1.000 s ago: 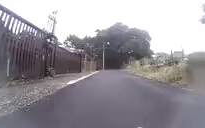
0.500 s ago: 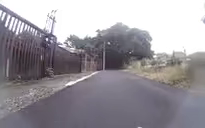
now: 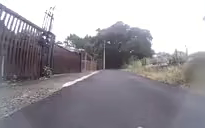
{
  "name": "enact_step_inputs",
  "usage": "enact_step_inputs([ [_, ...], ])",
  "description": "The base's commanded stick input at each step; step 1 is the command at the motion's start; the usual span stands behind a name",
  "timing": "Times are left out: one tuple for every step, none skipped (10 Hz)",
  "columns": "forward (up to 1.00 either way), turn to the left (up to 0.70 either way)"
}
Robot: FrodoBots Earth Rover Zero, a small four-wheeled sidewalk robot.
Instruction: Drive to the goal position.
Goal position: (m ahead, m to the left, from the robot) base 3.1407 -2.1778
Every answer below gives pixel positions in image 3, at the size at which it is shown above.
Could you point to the group of dark trees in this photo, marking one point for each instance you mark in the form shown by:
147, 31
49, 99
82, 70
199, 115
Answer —
123, 45

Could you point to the dry grass and bushes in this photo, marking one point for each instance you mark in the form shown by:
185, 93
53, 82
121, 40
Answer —
156, 71

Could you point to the pylon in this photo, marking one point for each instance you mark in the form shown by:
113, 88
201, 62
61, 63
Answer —
48, 20

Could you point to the distant buildings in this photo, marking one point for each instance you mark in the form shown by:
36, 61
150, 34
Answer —
160, 59

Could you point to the grey gravel concrete verge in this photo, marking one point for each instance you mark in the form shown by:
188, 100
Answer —
23, 91

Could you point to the grey metal bar fence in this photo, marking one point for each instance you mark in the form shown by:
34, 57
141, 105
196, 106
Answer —
20, 53

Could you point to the pale pole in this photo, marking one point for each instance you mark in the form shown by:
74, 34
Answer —
104, 56

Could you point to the brown wall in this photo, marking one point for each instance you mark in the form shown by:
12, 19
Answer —
68, 61

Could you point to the dark grey asphalt road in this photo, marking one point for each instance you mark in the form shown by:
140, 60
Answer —
113, 100

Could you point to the small green bush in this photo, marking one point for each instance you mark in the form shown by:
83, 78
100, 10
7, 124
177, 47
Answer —
47, 71

